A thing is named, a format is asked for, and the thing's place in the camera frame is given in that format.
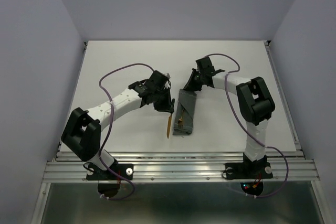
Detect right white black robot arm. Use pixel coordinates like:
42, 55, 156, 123
184, 69, 275, 180

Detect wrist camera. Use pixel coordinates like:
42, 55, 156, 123
196, 57, 215, 76
145, 70, 170, 89

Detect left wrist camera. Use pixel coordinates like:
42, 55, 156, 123
145, 70, 170, 89

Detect aluminium frame rail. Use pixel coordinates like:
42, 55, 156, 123
43, 151, 320, 183

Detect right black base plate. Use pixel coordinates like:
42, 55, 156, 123
222, 163, 273, 181

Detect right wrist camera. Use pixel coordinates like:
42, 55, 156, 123
196, 57, 215, 76

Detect grey cloth napkin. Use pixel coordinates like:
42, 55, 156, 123
173, 89, 197, 136

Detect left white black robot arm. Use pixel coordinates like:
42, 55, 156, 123
61, 79, 175, 180

